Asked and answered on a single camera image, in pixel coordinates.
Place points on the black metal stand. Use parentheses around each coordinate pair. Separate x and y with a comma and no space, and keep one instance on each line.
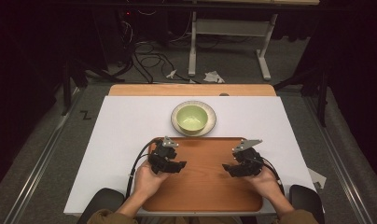
(67,87)
(323,93)

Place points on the person's left hand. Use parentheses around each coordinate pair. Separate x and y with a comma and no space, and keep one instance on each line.
(146,182)

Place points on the olive right sleeve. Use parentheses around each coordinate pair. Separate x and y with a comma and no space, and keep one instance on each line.
(297,217)

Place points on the white metal desk frame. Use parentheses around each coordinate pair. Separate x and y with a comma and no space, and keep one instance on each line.
(230,27)

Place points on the aluminium floor rail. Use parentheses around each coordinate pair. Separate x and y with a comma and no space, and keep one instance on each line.
(43,155)
(339,161)

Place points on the olive sleeve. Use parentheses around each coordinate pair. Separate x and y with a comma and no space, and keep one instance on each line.
(104,217)
(297,217)

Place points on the white table sheet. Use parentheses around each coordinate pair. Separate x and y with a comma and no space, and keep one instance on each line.
(121,130)

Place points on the person's right hand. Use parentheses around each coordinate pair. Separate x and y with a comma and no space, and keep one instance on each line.
(267,183)

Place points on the black chair armrest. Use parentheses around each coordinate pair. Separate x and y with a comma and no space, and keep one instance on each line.
(102,202)
(306,199)

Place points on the green bowl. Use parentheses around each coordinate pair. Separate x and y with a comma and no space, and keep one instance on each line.
(192,119)
(212,119)

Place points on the wooden tray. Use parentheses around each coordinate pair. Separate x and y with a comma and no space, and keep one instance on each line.
(205,180)

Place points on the crumpled white paper scrap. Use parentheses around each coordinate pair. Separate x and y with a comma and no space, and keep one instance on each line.
(213,76)

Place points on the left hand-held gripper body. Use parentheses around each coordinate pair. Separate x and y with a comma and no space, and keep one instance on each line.
(162,154)

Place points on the flat white paper sheet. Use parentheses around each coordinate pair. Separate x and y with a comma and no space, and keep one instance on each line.
(317,179)

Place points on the olive left sleeve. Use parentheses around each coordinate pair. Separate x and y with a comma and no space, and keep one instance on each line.
(104,217)

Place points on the small white paper scrap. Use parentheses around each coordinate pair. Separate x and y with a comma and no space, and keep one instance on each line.
(171,74)

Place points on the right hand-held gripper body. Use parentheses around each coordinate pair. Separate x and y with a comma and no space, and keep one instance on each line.
(250,161)

